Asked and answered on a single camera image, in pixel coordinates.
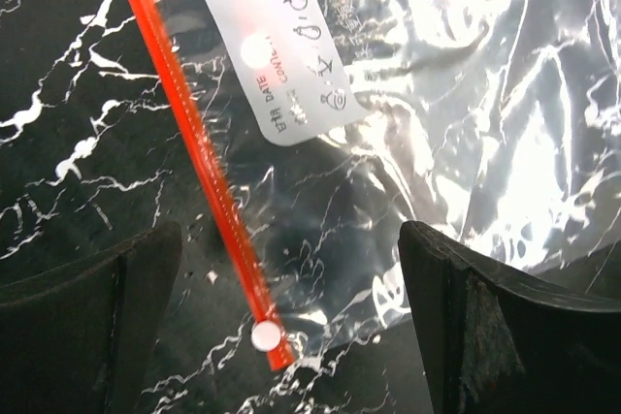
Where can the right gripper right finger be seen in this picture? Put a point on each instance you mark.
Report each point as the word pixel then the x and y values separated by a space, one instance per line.
pixel 494 339

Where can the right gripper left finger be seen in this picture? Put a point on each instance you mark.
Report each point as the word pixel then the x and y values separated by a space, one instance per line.
pixel 78 338

